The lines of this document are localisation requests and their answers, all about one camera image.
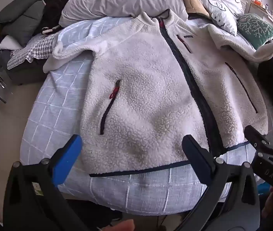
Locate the blue object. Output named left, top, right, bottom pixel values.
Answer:
left=258, top=182, right=272, bottom=195

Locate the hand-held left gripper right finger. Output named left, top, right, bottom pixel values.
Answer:
left=177, top=135, right=261, bottom=231

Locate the person's right hand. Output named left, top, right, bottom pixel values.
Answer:
left=264, top=190, right=273, bottom=220

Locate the white printed pillow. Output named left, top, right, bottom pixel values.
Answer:
left=194, top=0, right=244, bottom=36

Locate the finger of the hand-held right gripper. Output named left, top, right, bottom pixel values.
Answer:
left=244, top=125, right=272, bottom=153

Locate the gingham checked cloth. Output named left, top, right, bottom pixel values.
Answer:
left=7, top=32, right=60, bottom=70

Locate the green patterned pillow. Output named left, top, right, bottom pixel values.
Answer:
left=236, top=13, right=273, bottom=51

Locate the grey pillow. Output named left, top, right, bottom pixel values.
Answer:
left=59, top=0, right=189, bottom=27

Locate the white fleece jacket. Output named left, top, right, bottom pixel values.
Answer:
left=43, top=9, right=273, bottom=177

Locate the dark grey cushion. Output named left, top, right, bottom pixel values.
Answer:
left=0, top=0, right=48, bottom=39

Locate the dark grey ottoman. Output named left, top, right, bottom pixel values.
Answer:
left=6, top=58, right=48, bottom=86

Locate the bed with blue checked sheet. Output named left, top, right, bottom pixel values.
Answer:
left=19, top=17, right=273, bottom=216

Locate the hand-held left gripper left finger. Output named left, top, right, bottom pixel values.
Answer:
left=3, top=134, right=96, bottom=231

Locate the black garment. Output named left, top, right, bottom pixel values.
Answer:
left=40, top=0, right=78, bottom=35

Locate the small white pillow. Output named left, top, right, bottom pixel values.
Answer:
left=0, top=35, right=22, bottom=51

